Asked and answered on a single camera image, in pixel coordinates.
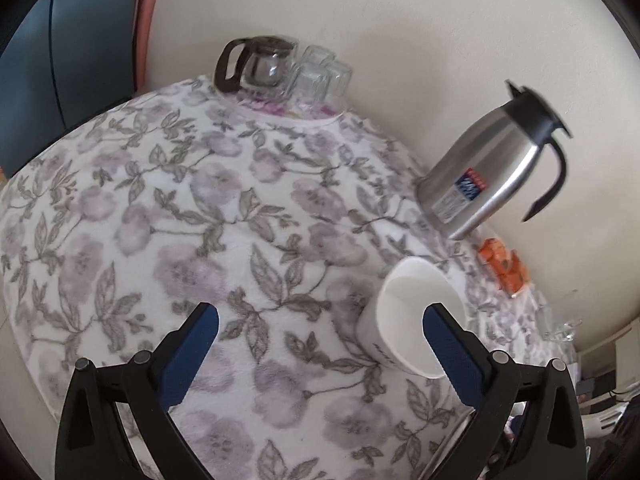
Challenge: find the glass coffee pot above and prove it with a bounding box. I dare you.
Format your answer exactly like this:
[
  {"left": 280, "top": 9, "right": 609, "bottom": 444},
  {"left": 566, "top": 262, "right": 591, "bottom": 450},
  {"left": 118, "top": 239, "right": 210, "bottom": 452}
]
[{"left": 213, "top": 36, "right": 299, "bottom": 97}]

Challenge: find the stainless steel thermos jug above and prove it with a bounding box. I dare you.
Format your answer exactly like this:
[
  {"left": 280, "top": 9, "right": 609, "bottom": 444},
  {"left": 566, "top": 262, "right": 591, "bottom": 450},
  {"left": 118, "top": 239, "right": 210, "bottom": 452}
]
[{"left": 416, "top": 79, "right": 572, "bottom": 241}]

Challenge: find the white serving tray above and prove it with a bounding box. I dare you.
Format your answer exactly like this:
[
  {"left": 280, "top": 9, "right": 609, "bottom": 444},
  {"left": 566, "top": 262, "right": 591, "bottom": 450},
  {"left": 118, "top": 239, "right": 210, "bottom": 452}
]
[{"left": 235, "top": 90, "right": 351, "bottom": 124}]

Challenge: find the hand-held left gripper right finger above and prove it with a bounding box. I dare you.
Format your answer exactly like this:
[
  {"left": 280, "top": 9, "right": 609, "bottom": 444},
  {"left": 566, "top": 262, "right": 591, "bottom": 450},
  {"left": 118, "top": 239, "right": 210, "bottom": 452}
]
[{"left": 422, "top": 302, "right": 588, "bottom": 480}]

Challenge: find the pink door frame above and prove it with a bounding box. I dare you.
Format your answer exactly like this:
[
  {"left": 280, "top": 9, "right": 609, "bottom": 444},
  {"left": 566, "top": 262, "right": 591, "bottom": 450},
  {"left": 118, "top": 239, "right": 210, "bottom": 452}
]
[{"left": 134, "top": 0, "right": 163, "bottom": 93}]

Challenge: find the white square bowl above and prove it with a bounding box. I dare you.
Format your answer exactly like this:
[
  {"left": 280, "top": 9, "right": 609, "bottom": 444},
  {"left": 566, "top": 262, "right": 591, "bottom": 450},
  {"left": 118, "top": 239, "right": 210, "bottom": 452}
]
[{"left": 356, "top": 256, "right": 469, "bottom": 380}]

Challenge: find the dark blue door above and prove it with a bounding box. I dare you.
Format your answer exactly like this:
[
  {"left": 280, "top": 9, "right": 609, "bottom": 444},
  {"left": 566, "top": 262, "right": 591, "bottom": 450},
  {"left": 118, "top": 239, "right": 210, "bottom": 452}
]
[{"left": 0, "top": 0, "right": 146, "bottom": 171}]

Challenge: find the clear drinking glass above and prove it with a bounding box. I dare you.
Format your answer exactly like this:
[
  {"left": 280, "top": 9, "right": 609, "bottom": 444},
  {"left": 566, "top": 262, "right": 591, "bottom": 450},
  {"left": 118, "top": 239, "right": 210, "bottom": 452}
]
[
  {"left": 287, "top": 65, "right": 326, "bottom": 107},
  {"left": 300, "top": 45, "right": 332, "bottom": 76},
  {"left": 322, "top": 57, "right": 354, "bottom": 107}
]

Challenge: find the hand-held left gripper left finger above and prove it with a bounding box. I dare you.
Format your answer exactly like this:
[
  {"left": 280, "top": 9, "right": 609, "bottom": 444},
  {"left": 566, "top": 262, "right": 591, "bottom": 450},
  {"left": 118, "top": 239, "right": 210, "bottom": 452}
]
[{"left": 55, "top": 302, "right": 221, "bottom": 480}]

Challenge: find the clear glass mug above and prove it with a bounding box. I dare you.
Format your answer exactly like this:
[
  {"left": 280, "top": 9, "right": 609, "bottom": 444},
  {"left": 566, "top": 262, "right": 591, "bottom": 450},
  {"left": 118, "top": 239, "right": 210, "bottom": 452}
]
[{"left": 537, "top": 305, "right": 583, "bottom": 343}]

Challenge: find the grey floral tablecloth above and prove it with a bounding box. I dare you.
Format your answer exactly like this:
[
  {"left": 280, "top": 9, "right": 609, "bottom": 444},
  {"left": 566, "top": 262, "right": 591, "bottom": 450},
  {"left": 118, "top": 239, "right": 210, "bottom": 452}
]
[{"left": 0, "top": 74, "right": 576, "bottom": 480}]

